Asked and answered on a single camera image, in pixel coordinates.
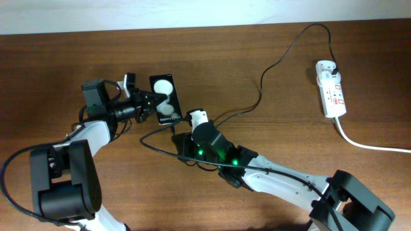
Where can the white charger adapter plug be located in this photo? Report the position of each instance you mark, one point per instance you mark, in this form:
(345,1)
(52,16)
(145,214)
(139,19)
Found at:
(324,69)

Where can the white power strip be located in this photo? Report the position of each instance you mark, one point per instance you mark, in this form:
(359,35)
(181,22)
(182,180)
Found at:
(332,98)

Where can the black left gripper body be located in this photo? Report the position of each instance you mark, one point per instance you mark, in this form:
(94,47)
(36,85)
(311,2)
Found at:
(135,108)

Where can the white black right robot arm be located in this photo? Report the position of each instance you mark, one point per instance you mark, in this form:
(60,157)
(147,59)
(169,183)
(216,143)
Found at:
(338,202)

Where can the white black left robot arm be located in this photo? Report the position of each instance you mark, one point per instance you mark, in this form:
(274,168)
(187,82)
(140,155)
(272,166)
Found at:
(64,181)

